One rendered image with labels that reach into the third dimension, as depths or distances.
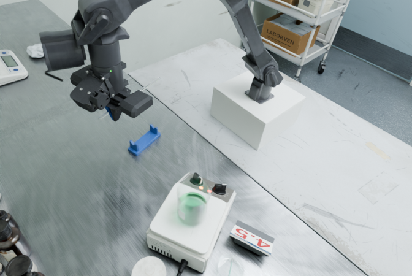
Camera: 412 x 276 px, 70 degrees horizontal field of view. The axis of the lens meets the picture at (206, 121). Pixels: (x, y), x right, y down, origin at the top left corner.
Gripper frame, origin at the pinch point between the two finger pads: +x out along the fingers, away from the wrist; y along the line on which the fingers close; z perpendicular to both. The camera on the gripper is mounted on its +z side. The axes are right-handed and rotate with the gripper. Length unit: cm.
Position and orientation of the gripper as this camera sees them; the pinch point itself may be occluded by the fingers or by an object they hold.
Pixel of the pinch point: (113, 108)
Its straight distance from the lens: 68.7
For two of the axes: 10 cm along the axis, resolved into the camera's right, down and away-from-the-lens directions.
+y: 8.3, 4.2, -3.6
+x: -0.8, 7.4, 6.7
